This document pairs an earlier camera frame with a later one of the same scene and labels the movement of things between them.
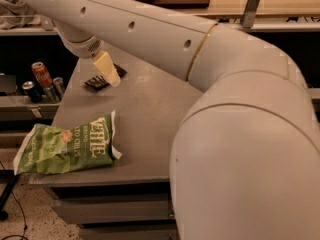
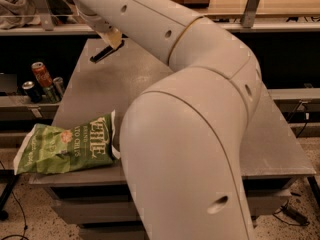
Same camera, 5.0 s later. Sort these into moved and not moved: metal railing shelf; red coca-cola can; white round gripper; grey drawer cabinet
Moved: white round gripper
Not moved: grey drawer cabinet; red coca-cola can; metal railing shelf
